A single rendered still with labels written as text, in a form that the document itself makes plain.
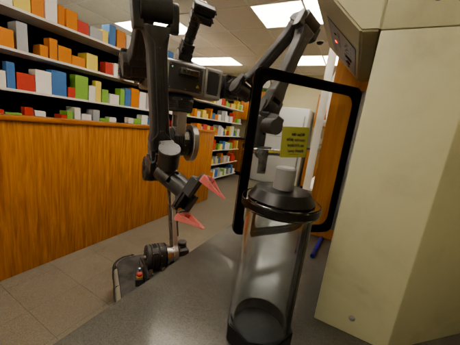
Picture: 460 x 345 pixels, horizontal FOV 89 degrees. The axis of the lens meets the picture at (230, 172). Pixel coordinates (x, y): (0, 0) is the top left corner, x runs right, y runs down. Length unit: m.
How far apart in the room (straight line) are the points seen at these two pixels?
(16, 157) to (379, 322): 2.07
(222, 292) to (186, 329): 0.10
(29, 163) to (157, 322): 1.82
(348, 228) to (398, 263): 0.08
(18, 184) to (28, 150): 0.24
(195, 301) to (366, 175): 0.36
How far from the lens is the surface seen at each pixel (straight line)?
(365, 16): 0.44
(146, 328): 0.44
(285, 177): 0.31
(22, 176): 2.14
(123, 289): 1.65
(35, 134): 2.12
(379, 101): 0.41
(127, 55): 0.99
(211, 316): 0.46
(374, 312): 0.49
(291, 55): 1.02
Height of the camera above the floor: 1.26
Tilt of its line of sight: 11 degrees down
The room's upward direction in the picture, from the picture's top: 7 degrees clockwise
